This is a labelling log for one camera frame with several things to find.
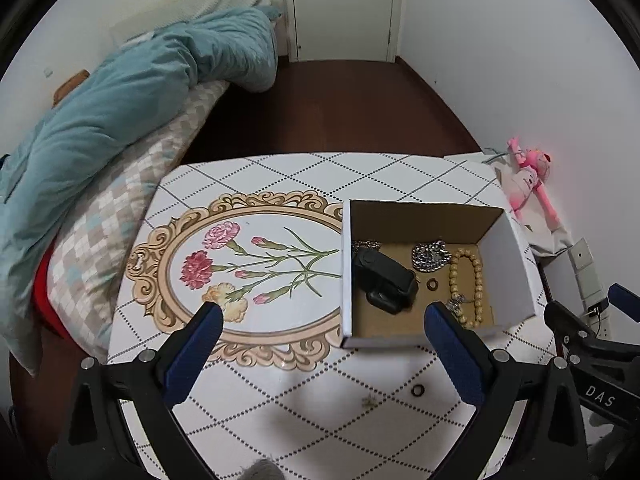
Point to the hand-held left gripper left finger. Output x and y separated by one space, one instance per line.
195 360

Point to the white cardboard box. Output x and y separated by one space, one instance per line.
517 270

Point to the pink plush toy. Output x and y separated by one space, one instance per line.
525 185

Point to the red blanket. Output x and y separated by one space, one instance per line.
42 290

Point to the grey cloth bag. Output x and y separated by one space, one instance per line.
550 240

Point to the black smart band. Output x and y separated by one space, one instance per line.
385 272

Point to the light blue duvet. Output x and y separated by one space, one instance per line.
125 110

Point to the black charger plug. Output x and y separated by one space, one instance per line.
597 307

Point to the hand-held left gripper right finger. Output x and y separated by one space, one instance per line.
452 355

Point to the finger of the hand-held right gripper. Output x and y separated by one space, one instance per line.
580 327
625 300

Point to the white door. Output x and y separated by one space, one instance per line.
345 10

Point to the white diamond pattern floral tablecloth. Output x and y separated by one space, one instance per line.
300 400

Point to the small metal earring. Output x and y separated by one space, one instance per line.
370 401

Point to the checkered pillow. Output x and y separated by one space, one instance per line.
110 220

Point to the white wall socket panel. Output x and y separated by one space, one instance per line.
590 287
581 255
605 327

